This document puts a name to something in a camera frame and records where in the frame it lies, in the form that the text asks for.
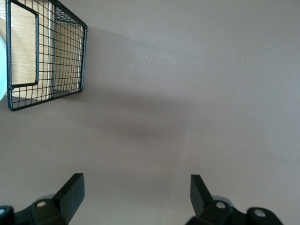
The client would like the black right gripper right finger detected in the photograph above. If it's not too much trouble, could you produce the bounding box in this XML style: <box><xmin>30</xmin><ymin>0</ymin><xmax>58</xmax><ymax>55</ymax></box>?
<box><xmin>186</xmin><ymin>174</ymin><xmax>247</xmax><ymax>225</ymax></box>

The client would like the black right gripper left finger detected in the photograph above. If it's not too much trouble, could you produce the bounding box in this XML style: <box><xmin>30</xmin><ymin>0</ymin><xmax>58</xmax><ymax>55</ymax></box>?
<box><xmin>29</xmin><ymin>172</ymin><xmax>85</xmax><ymax>225</ymax></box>

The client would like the light blue round plate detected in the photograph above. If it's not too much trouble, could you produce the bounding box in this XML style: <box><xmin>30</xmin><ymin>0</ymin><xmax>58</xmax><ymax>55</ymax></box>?
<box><xmin>0</xmin><ymin>35</ymin><xmax>8</xmax><ymax>103</ymax></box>

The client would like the black wire wooden-top shelf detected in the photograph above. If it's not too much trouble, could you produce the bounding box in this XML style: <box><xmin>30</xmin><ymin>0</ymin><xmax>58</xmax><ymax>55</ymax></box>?
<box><xmin>5</xmin><ymin>0</ymin><xmax>88</xmax><ymax>112</ymax></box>

